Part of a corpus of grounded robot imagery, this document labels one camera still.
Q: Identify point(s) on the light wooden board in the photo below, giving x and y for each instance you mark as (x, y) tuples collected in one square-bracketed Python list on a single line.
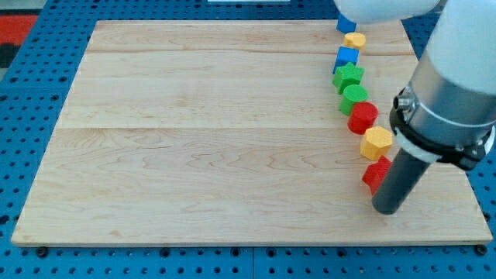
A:
[(222, 133)]

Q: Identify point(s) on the yellow pentagon block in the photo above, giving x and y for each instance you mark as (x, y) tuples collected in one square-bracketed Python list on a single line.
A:
[(355, 40)]

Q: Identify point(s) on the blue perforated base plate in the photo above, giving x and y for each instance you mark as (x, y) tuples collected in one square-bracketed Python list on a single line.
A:
[(33, 88)]

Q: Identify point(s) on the green cylinder block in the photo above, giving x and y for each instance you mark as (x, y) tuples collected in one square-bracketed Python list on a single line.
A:
[(352, 95)]

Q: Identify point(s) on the yellow hexagon block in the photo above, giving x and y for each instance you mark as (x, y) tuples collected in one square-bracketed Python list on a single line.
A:
[(376, 142)]

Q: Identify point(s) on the blue block at top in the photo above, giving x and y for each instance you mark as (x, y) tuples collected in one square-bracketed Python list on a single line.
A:
[(344, 25)]

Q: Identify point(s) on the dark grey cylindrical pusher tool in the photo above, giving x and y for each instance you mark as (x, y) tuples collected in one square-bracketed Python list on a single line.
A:
[(402, 176)]

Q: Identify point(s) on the green star block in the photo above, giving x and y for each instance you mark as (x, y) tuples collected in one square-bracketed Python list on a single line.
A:
[(346, 75)]

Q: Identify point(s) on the red cylinder block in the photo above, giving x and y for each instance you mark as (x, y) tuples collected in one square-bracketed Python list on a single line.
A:
[(362, 117)]

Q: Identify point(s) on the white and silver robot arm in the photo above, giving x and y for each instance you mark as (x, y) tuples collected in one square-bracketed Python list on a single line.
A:
[(446, 112)]

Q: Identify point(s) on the red star block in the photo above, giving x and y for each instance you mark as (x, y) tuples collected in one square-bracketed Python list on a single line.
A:
[(375, 174)]

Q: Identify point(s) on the blue cube block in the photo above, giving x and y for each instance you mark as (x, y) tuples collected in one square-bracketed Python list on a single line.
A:
[(344, 56)]

